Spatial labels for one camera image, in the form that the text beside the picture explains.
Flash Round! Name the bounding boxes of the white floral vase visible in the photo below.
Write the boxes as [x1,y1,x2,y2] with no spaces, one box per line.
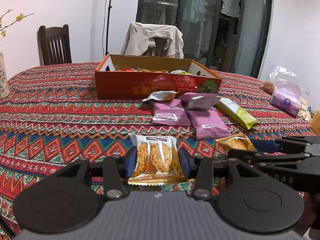
[0,53,10,99]

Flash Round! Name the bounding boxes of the black floor lamp stand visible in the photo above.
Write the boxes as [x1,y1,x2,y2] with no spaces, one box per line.
[102,0,112,55]

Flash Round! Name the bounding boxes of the dark wooden chair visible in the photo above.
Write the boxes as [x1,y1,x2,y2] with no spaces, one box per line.
[37,24,72,66]

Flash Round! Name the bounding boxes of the red yellow snack packet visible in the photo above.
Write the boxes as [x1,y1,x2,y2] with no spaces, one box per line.
[116,68,169,74]

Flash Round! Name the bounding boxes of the silver brown snack packet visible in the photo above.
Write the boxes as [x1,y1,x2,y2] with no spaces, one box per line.
[142,90,178,102]

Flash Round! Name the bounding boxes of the beige jacket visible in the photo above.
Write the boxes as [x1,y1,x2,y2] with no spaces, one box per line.
[120,22,184,59]

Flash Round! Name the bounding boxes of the person's right hand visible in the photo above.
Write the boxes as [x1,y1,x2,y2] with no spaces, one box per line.
[297,192,319,239]

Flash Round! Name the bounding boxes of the clear plastic bag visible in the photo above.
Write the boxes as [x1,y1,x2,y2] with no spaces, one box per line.
[260,66,300,95]

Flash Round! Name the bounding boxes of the green snack bar packet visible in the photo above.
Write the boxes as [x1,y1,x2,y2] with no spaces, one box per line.
[215,97,259,130]

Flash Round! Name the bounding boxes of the gold cracker packet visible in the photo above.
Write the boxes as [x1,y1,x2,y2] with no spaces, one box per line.
[127,133,188,186]

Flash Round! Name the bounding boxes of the glass sliding door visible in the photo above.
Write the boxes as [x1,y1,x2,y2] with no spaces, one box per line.
[136,0,272,77]

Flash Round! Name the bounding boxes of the small purple snack packet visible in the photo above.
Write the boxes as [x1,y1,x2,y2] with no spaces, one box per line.
[179,92,217,111]

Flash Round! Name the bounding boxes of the yellow blossom branches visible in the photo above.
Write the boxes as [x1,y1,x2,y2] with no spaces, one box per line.
[0,0,35,38]

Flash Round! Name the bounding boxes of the orange cardboard box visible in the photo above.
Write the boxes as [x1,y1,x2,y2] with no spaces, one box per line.
[95,54,222,99]

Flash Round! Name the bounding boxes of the colourful patterned tablecloth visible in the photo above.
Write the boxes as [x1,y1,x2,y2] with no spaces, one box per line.
[1,63,315,233]

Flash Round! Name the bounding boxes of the purple tissue pack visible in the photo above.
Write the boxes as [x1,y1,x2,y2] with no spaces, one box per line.
[270,87,301,117]

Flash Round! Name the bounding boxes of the large purple snack packet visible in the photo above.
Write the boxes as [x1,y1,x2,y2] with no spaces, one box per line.
[187,110,231,140]

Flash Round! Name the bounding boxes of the chair with beige jacket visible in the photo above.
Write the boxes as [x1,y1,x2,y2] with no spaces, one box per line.
[143,37,172,57]

